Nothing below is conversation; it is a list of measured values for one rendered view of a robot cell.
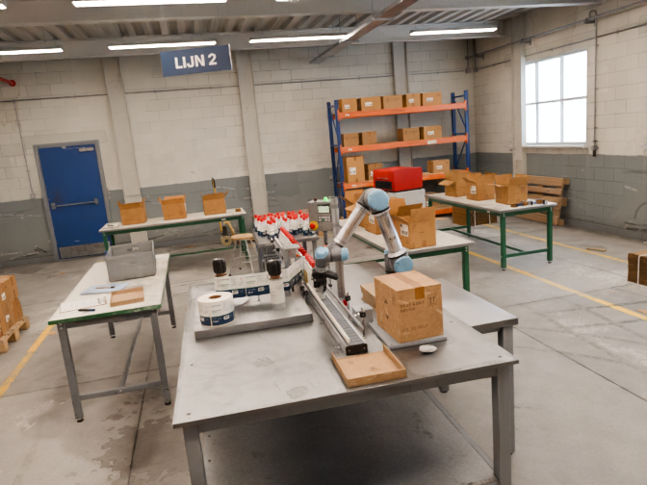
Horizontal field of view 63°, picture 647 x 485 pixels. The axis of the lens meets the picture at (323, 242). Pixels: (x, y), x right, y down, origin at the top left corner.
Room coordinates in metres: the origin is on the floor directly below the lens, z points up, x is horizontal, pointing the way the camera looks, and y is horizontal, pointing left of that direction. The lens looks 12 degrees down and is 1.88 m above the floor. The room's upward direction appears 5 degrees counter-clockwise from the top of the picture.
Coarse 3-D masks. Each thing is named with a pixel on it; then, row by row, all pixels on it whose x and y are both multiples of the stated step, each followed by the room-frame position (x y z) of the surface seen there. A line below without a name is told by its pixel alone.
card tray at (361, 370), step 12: (384, 348) 2.38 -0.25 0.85; (336, 360) 2.26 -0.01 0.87; (348, 360) 2.33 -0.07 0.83; (360, 360) 2.31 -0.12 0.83; (372, 360) 2.30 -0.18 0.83; (384, 360) 2.29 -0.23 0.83; (396, 360) 2.22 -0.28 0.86; (348, 372) 2.19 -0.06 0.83; (360, 372) 2.18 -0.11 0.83; (372, 372) 2.17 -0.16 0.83; (384, 372) 2.09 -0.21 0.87; (396, 372) 2.10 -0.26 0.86; (348, 384) 2.06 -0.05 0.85; (360, 384) 2.07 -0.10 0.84
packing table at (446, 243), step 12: (360, 228) 6.04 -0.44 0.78; (360, 240) 5.77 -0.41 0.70; (372, 240) 5.32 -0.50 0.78; (444, 240) 5.01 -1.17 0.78; (456, 240) 4.96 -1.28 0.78; (468, 240) 4.91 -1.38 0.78; (408, 252) 4.66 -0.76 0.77; (420, 252) 4.69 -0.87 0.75; (432, 252) 4.77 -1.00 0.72; (444, 252) 4.80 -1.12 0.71; (468, 252) 4.84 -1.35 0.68; (348, 264) 6.73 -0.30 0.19; (468, 264) 4.84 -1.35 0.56; (468, 276) 4.84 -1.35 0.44; (468, 288) 4.84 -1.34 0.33
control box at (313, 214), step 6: (312, 204) 3.30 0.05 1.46; (318, 204) 3.29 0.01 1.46; (330, 204) 3.25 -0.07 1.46; (312, 210) 3.31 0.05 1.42; (330, 210) 3.26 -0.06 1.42; (312, 216) 3.31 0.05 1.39; (312, 222) 3.31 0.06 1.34; (318, 222) 3.29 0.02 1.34; (324, 222) 3.27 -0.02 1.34; (330, 222) 3.26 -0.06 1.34; (318, 228) 3.29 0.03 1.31; (324, 228) 3.28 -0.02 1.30; (330, 228) 3.26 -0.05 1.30
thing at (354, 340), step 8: (320, 304) 3.06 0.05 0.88; (328, 304) 3.05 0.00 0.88; (336, 312) 2.89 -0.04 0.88; (336, 320) 2.75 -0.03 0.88; (344, 320) 2.74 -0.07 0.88; (336, 328) 2.63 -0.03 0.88; (344, 328) 2.62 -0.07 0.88; (352, 328) 2.61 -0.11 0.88; (352, 336) 2.51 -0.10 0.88; (352, 344) 2.41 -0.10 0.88; (360, 344) 2.40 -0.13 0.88
